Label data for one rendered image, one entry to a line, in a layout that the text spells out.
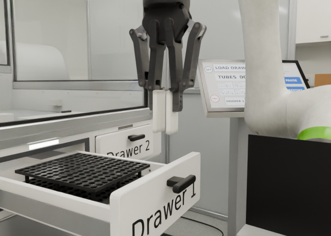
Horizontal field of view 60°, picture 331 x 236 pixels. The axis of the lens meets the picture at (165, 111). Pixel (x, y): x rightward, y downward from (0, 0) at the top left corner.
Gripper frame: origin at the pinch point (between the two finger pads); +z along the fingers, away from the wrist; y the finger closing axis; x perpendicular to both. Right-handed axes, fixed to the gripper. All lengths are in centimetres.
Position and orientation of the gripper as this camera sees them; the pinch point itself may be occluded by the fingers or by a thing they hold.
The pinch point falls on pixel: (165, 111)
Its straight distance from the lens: 47.2
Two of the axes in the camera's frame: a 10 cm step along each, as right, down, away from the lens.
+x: 4.9, -0.8, 8.7
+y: 8.7, 0.5, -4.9
